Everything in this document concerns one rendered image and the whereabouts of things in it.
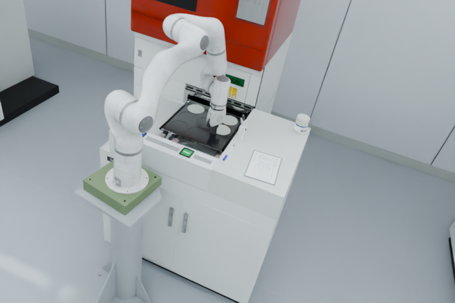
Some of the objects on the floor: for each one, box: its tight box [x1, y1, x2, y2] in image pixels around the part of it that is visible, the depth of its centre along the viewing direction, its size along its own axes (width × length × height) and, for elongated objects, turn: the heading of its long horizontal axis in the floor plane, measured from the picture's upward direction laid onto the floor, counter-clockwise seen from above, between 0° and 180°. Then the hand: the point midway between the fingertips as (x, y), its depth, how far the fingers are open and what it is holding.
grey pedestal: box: [61, 187, 161, 303], centre depth 190 cm, size 51×44×82 cm
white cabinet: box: [100, 149, 303, 303], centre depth 231 cm, size 64×96×82 cm, turn 56°
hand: (213, 130), depth 205 cm, fingers closed
